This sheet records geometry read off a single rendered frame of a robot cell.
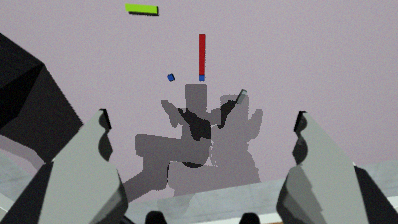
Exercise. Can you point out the lime green rod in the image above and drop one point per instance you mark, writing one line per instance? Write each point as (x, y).
(141, 8)

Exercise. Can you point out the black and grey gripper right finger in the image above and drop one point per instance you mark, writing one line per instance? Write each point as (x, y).
(326, 187)

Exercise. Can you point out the red rod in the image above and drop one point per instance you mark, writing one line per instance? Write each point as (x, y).
(201, 53)

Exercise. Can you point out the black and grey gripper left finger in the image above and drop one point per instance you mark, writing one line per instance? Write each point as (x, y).
(79, 186)

